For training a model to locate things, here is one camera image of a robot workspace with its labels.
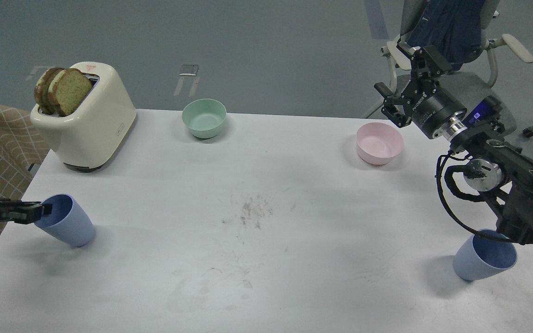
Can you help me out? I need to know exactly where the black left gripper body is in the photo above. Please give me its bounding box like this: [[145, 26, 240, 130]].
[[0, 199, 27, 223]]

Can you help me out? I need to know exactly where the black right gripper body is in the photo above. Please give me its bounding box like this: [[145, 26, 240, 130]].
[[384, 44, 467, 139]]

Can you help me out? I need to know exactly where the blue cup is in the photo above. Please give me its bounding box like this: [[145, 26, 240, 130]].
[[34, 194, 96, 247], [452, 229, 518, 282]]

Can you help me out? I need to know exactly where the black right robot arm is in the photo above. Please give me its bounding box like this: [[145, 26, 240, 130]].
[[374, 42, 533, 250]]

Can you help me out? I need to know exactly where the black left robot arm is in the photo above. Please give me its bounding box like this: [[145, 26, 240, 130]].
[[0, 198, 53, 225]]

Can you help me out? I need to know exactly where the blue denim jacket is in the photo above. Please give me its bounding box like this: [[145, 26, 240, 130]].
[[406, 0, 485, 70]]

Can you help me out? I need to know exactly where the grey office chair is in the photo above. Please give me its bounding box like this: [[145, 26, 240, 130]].
[[363, 0, 533, 139]]

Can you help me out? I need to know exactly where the pink bowl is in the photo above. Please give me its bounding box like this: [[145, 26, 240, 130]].
[[355, 122, 404, 165]]

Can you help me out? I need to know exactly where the cream toaster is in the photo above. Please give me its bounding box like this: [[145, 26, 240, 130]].
[[30, 62, 136, 172]]

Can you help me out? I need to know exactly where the rear bread slice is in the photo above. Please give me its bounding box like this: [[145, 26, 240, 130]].
[[33, 67, 65, 115]]

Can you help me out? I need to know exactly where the bread slice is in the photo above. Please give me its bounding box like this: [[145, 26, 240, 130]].
[[33, 67, 65, 115], [47, 68, 93, 117]]

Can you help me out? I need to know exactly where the front bread slice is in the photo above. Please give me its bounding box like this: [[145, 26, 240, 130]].
[[47, 68, 93, 117]]

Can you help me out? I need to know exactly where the green bowl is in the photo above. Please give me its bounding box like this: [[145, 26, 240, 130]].
[[181, 99, 228, 139]]

